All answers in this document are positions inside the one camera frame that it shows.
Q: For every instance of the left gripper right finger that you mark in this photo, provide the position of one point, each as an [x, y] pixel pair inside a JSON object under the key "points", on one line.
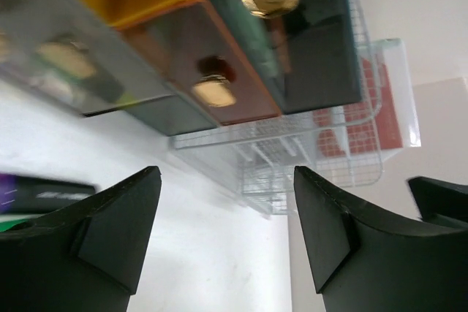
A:
{"points": [[366, 258]]}

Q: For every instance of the small drawer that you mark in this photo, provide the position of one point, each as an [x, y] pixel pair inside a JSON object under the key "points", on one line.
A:
{"points": [[197, 54], [61, 50]]}

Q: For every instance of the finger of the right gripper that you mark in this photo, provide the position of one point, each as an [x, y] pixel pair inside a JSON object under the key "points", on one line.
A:
{"points": [[440, 202]]}

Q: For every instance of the green capsule stapler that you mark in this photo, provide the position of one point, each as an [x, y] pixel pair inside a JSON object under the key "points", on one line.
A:
{"points": [[251, 34]]}

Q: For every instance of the green highlighter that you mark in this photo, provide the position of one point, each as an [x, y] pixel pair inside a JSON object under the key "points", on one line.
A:
{"points": [[7, 224]]}

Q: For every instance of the purple highlighter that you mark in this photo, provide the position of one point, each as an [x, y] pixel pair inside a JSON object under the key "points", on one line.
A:
{"points": [[22, 194]]}

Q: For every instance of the white wire stacking tray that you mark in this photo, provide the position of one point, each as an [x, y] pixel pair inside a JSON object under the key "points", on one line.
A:
{"points": [[317, 45]]}

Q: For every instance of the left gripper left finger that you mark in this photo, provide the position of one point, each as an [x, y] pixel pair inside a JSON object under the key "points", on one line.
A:
{"points": [[87, 256]]}

